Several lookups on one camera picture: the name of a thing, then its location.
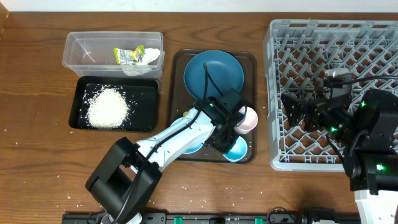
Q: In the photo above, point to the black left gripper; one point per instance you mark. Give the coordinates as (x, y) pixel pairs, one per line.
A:
(224, 142)

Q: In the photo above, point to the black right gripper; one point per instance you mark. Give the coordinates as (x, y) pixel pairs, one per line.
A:
(311, 115)

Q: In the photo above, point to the light blue cup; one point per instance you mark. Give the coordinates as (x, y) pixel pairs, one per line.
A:
(238, 150)

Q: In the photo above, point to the light blue bowl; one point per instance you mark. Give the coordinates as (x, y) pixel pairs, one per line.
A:
(194, 148)

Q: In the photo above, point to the white paper napkin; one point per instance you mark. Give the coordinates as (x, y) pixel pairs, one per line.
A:
(140, 68)

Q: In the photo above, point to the white rice pile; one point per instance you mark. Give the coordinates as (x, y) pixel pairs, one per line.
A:
(106, 107)

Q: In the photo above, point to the silver green snack wrapper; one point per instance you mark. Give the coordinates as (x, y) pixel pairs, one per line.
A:
(127, 57)

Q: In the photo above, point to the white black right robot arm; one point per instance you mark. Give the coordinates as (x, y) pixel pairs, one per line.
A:
(363, 140)

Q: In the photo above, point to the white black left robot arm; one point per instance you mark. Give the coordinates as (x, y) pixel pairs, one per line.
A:
(128, 174)

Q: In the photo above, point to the grey dishwasher rack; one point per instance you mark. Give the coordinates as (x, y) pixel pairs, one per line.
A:
(297, 53)

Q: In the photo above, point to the clear plastic waste bin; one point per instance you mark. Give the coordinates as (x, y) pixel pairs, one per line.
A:
(91, 53)

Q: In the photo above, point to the pink cup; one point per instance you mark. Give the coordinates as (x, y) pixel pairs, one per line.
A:
(249, 121)

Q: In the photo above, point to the brown serving tray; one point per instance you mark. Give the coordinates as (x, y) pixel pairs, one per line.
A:
(180, 100)

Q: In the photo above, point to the dark blue plate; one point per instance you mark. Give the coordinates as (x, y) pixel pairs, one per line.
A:
(224, 69)

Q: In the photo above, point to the black rectangular tray bin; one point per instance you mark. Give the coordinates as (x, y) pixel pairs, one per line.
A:
(145, 94)

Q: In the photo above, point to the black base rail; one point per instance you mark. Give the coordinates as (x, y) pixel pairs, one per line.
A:
(277, 215)

